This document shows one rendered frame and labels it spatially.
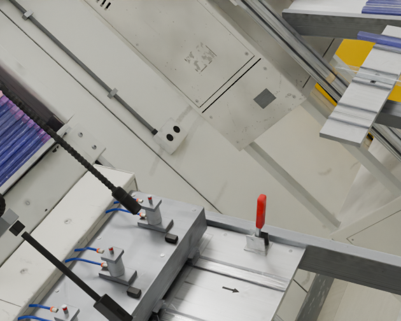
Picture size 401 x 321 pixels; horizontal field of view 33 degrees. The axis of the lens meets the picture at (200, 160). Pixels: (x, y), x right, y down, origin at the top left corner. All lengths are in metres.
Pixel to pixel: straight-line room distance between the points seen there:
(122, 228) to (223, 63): 0.95
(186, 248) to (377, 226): 1.12
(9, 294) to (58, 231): 0.13
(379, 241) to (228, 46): 0.74
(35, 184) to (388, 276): 0.56
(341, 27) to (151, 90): 1.82
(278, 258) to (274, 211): 2.44
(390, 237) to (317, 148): 1.89
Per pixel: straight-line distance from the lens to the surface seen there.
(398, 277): 1.04
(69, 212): 1.07
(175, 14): 1.90
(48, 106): 1.15
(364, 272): 1.05
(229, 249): 1.07
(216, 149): 3.44
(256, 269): 1.03
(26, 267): 1.01
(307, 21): 1.74
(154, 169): 3.17
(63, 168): 1.15
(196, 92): 2.00
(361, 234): 2.11
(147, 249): 1.00
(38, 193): 1.11
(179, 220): 1.04
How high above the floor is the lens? 1.32
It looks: 7 degrees down
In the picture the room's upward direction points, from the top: 47 degrees counter-clockwise
